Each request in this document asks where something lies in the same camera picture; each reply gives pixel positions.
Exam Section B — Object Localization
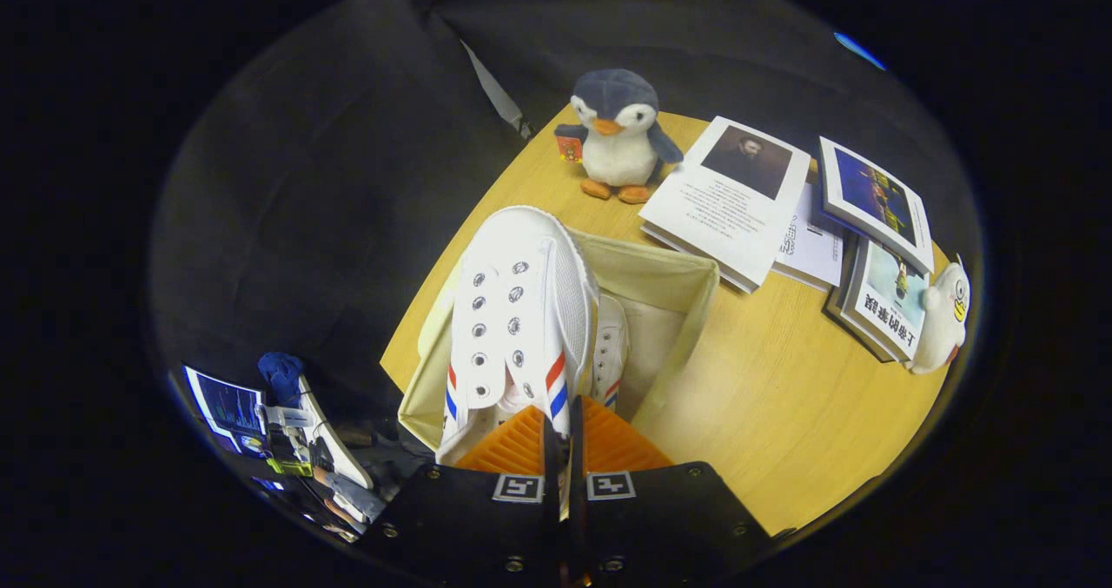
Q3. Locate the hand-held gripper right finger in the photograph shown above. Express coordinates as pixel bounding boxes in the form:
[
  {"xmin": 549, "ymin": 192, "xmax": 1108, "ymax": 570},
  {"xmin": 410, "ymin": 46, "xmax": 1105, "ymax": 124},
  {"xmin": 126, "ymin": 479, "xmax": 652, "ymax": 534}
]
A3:
[{"xmin": 569, "ymin": 397, "xmax": 774, "ymax": 586}]

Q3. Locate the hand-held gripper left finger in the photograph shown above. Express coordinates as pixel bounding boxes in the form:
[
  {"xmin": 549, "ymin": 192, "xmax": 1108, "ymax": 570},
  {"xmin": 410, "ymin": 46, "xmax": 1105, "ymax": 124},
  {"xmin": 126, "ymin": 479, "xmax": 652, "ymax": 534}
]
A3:
[{"xmin": 356, "ymin": 406, "xmax": 566, "ymax": 586}]

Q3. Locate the white canvas shoe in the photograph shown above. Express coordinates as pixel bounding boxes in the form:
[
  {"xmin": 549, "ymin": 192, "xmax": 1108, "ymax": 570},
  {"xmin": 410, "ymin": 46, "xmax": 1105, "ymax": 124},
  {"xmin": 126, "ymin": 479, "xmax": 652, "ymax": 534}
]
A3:
[
  {"xmin": 584, "ymin": 293, "xmax": 631, "ymax": 411},
  {"xmin": 434, "ymin": 205, "xmax": 602, "ymax": 467}
]

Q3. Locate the cream fabric storage box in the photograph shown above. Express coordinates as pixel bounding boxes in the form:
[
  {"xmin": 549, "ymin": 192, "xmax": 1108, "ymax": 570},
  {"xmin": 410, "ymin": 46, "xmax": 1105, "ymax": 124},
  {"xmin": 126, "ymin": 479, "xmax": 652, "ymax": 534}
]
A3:
[{"xmin": 397, "ymin": 228, "xmax": 722, "ymax": 454}]

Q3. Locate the white book with portrait cover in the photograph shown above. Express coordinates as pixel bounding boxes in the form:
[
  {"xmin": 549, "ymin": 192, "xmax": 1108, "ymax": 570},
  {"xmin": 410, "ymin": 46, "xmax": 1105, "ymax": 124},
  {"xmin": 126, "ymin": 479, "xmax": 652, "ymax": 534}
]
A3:
[{"xmin": 639, "ymin": 116, "xmax": 813, "ymax": 294}]

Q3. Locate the blue-grey penguin plush toy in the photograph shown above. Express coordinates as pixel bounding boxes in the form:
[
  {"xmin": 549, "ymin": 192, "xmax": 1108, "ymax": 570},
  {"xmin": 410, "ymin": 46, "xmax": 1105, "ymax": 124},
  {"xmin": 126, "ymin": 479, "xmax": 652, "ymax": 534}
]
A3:
[{"xmin": 554, "ymin": 69, "xmax": 685, "ymax": 205}]

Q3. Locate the white paper booklet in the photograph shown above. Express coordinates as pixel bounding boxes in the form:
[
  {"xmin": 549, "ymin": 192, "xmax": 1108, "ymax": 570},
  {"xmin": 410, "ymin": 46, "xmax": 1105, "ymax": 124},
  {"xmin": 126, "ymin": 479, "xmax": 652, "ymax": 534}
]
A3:
[{"xmin": 771, "ymin": 184, "xmax": 845, "ymax": 292}]

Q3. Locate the book with pale blue cover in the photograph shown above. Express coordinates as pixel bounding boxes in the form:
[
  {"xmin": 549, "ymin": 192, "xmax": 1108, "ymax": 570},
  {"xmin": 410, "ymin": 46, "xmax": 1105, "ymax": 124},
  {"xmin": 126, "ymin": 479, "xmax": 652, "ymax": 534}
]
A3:
[{"xmin": 823, "ymin": 239, "xmax": 930, "ymax": 365}]

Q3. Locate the white duck plush toy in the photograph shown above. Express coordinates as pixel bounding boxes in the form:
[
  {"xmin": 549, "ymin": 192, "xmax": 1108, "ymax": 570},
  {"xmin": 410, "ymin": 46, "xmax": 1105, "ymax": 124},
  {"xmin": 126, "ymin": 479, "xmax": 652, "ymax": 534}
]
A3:
[{"xmin": 903, "ymin": 256, "xmax": 971, "ymax": 376}]

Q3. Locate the book with blue night cover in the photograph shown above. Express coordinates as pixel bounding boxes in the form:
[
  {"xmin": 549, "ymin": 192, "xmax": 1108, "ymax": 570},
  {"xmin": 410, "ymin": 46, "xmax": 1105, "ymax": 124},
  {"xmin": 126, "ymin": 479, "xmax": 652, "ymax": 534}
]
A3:
[{"xmin": 817, "ymin": 136, "xmax": 936, "ymax": 276}]

